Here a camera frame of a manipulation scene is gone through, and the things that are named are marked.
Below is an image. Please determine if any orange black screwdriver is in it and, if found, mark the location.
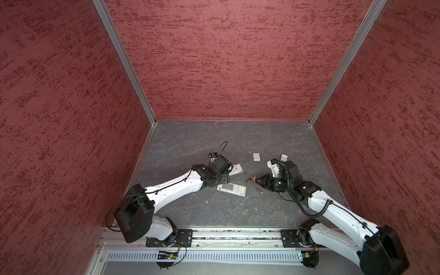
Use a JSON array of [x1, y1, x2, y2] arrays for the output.
[[245, 177, 261, 183]]

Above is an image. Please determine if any white remote with screen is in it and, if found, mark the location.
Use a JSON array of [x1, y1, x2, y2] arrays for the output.
[[217, 183, 246, 197]]

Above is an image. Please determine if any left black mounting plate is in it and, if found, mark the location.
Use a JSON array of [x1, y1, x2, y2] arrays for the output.
[[146, 229, 194, 248]]

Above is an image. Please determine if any black mounting plate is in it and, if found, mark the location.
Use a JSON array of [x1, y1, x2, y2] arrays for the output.
[[280, 229, 326, 251], [146, 229, 194, 248]]

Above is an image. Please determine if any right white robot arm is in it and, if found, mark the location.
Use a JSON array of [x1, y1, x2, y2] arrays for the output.
[[254, 159, 410, 275]]

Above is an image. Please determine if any white remote with batteries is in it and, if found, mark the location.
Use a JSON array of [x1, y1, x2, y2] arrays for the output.
[[229, 164, 243, 176]]

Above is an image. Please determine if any aluminium corner post right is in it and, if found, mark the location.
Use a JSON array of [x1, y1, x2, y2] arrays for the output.
[[308, 0, 387, 128]]

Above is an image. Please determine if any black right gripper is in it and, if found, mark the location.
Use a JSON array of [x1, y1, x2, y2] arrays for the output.
[[254, 173, 292, 193]]

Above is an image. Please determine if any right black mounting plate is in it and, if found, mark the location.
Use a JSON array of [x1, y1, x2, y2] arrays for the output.
[[280, 229, 326, 251]]

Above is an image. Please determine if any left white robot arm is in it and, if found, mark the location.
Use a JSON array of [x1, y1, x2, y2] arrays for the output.
[[111, 155, 234, 246]]

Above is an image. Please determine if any aluminium corner post left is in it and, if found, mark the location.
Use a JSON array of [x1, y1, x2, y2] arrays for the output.
[[92, 0, 157, 127]]

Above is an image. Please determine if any aluminium corner post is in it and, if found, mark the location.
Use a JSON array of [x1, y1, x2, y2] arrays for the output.
[[308, 0, 387, 128], [92, 0, 157, 127]]

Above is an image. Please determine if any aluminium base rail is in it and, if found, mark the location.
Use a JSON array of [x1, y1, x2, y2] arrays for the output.
[[98, 227, 306, 249]]

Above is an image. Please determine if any white battery cover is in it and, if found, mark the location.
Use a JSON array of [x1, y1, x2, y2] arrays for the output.
[[253, 153, 261, 162], [280, 154, 288, 162]]

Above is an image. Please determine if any perforated cable duct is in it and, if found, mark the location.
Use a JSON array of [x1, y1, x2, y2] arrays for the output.
[[105, 250, 303, 265]]

